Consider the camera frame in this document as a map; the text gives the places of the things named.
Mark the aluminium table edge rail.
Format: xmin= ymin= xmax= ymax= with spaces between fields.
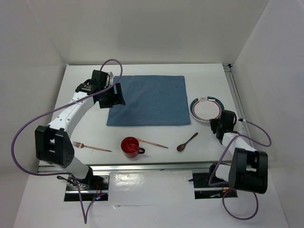
xmin=37 ymin=161 xmax=261 ymax=173

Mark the copper fork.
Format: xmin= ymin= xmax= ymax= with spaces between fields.
xmin=72 ymin=141 xmax=112 ymax=152

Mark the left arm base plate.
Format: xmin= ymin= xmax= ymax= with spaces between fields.
xmin=62 ymin=174 xmax=110 ymax=202

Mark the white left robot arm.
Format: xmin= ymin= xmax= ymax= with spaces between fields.
xmin=35 ymin=70 xmax=125 ymax=190

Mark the copper knife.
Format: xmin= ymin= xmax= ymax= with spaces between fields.
xmin=136 ymin=138 xmax=168 ymax=149

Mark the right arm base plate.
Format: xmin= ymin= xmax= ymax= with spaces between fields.
xmin=188 ymin=173 xmax=238 ymax=200

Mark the copper spoon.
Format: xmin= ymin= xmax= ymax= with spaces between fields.
xmin=176 ymin=133 xmax=199 ymax=152

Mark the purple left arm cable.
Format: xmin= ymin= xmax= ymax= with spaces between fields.
xmin=10 ymin=58 xmax=124 ymax=224

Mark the aluminium right side rail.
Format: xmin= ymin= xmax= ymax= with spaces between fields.
xmin=222 ymin=64 xmax=255 ymax=158

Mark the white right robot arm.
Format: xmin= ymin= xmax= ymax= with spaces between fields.
xmin=207 ymin=110 xmax=268 ymax=194

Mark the blue cloth placemat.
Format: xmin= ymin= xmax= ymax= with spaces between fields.
xmin=106 ymin=75 xmax=190 ymax=127

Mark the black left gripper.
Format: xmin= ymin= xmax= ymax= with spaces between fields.
xmin=98 ymin=83 xmax=125 ymax=109

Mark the white plate with green rim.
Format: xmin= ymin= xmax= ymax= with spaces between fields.
xmin=190 ymin=96 xmax=224 ymax=123

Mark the red mug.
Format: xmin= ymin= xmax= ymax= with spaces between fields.
xmin=121 ymin=137 xmax=145 ymax=158

